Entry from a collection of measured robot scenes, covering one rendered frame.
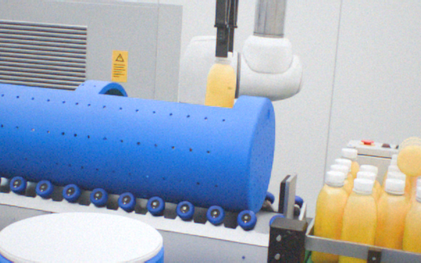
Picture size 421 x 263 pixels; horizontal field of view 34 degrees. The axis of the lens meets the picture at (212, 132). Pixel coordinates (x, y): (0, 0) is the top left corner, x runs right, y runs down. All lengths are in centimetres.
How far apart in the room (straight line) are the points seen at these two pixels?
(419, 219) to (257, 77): 90
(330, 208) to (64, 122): 66
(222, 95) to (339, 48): 277
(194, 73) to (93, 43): 118
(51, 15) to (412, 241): 229
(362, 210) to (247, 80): 84
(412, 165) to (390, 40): 283
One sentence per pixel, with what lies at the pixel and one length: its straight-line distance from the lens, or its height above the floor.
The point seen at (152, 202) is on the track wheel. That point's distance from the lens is 165.
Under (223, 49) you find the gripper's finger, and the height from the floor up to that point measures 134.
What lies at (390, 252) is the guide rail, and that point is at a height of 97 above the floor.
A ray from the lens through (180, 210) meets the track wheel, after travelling 162.
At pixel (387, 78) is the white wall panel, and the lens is 436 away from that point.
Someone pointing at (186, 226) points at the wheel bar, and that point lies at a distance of 163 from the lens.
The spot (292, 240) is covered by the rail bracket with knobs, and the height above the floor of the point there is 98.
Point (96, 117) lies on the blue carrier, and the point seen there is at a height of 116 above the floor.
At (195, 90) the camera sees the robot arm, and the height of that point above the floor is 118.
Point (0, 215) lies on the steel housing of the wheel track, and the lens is 184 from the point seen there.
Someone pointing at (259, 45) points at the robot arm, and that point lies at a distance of 216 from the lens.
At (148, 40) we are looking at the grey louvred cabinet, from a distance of 318.
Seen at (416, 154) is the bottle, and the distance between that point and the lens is 155.
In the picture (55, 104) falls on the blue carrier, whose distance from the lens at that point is 171.
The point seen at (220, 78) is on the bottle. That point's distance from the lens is 161.
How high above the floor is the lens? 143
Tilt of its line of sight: 10 degrees down
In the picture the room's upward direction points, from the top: 4 degrees clockwise
